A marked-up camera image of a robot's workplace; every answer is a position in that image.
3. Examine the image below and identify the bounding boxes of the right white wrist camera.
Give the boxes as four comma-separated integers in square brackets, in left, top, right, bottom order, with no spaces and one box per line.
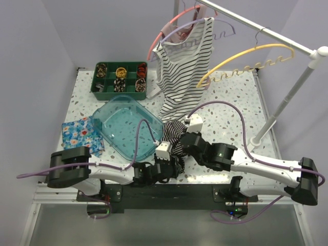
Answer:
[184,113,203,133]

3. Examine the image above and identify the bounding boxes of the purple plastic hanger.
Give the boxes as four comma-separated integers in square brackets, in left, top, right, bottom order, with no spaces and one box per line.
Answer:
[147,18,236,61]

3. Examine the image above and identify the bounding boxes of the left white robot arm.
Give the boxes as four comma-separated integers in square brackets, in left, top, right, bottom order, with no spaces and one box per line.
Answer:
[47,147,181,201]

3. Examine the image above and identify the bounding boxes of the green compartment organizer tray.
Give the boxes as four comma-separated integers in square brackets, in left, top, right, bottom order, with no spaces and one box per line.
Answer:
[91,61,148,101]

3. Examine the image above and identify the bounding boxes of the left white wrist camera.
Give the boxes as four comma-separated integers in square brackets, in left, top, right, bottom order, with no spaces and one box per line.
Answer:
[155,141,172,160]

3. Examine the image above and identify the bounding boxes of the yellow rolled sock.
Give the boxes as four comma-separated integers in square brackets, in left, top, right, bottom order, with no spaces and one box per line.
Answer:
[115,67,127,78]

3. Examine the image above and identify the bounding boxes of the brown white patterned sock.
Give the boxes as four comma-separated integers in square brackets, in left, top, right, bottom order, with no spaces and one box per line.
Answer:
[135,78,146,92]

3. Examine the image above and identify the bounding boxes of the black beige patterned sock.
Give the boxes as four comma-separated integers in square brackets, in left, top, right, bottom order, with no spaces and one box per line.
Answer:
[114,78,126,92]

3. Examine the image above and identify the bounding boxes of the brown patterned rolled sock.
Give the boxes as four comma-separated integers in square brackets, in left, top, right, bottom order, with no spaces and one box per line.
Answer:
[95,63,107,78]

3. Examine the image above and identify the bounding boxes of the red black rolled sock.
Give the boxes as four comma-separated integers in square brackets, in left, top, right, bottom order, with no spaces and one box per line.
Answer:
[136,63,147,78]

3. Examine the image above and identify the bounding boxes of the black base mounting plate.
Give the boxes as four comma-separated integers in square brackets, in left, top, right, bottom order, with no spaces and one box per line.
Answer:
[76,183,259,215]

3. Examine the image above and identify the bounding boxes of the teal transparent plastic bin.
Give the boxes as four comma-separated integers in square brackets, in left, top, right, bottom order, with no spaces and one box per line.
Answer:
[91,95,163,161]

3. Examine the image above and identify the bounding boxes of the grey black rolled sock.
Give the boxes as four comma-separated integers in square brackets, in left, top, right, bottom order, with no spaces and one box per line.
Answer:
[95,84,104,93]

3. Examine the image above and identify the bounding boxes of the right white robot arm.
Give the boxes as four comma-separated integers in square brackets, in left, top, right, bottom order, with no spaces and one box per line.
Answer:
[181,133,319,206]

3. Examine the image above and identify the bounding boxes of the yellow plastic hanger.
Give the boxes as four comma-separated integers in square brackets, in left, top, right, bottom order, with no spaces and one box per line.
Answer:
[196,43,295,88]

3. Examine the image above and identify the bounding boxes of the pink plastic hanger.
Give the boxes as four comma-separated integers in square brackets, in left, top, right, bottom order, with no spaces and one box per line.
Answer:
[147,4,207,61]

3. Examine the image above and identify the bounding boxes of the white clothes rack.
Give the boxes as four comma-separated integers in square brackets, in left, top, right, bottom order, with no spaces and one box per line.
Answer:
[147,0,328,167]

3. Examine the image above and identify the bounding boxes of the blue floral folded cloth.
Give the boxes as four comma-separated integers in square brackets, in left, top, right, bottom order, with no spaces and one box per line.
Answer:
[61,116,105,157]

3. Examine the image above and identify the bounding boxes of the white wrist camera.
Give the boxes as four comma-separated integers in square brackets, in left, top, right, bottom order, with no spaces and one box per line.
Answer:
[155,141,172,160]
[184,113,203,133]

